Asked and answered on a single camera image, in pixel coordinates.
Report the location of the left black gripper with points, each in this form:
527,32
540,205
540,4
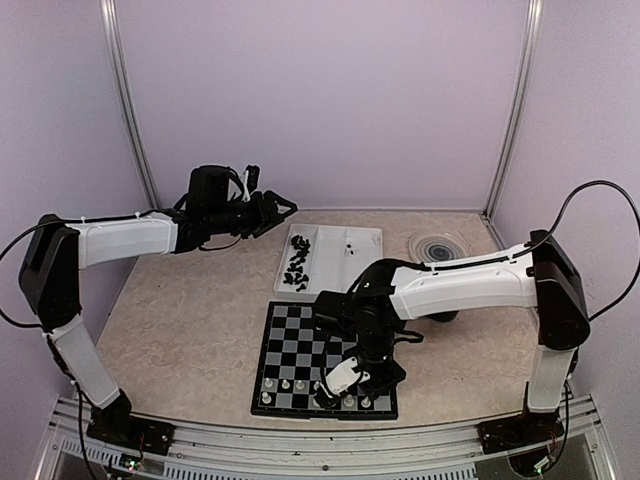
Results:
267,217

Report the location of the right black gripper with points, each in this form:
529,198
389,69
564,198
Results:
395,374

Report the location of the white bishop first row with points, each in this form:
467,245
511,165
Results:
349,401

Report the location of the black and silver chessboard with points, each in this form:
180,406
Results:
291,349

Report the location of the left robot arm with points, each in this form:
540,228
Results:
62,254

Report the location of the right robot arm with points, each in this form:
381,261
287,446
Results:
391,292

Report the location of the white plastic divided tray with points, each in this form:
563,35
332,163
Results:
328,265

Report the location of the dark green mug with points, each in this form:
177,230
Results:
444,317

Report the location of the white plate with rings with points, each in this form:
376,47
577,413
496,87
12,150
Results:
430,246

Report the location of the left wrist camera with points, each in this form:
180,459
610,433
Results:
250,180

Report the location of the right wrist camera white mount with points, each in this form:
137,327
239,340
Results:
335,385

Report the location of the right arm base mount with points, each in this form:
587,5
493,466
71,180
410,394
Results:
511,433

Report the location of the left aluminium frame post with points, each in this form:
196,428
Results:
109,16

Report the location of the aluminium frame post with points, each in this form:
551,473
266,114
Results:
517,108
109,16

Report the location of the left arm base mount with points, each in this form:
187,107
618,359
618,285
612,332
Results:
134,433

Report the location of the right aluminium frame post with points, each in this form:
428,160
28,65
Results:
517,108

